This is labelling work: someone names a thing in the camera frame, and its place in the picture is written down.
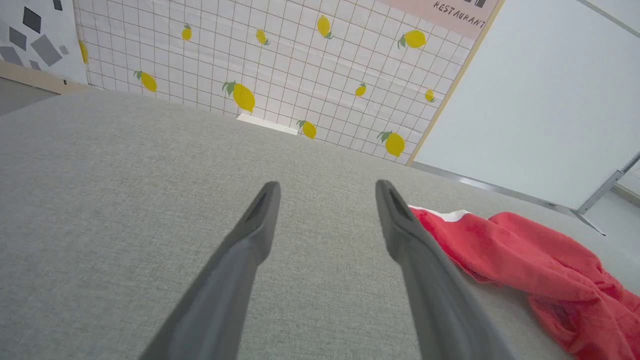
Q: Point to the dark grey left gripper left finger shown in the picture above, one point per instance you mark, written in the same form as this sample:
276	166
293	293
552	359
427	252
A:
225	290

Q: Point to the white poster with grey squares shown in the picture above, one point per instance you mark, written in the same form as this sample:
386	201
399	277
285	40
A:
37	35

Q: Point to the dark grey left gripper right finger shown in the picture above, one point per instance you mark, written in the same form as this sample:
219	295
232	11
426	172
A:
440	300

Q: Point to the white partition board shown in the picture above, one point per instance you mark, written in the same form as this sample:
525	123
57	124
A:
540	100

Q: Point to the lemon print grid curtain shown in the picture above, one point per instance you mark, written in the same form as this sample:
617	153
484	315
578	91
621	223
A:
280	65

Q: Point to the red garment with white trim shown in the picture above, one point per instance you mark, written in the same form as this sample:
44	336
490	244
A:
550	270

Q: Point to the pink restaurant sign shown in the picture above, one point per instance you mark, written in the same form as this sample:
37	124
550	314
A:
450	14

